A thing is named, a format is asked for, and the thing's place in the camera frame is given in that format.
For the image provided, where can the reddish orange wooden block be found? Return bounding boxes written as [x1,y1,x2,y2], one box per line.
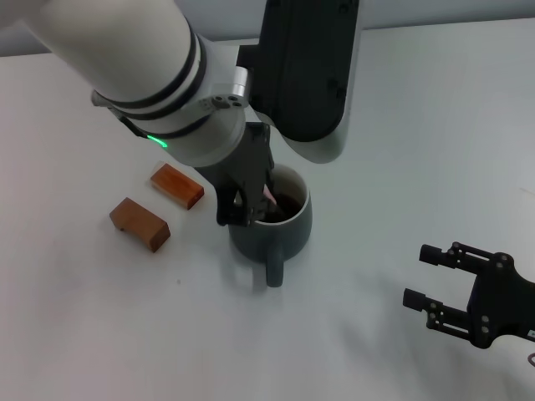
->
[150,162,206,211]

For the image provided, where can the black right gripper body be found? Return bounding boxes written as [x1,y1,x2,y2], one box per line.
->
[466,252,535,350]

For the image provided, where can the brown notched wooden block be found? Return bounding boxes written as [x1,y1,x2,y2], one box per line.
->
[109,196,171,253]

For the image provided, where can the grey ceramic cup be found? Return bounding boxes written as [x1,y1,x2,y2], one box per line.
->
[227,163,313,289]

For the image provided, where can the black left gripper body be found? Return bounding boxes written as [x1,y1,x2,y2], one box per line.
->
[211,122,275,198]

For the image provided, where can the dark coffee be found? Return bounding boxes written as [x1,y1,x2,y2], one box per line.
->
[271,190,303,222]

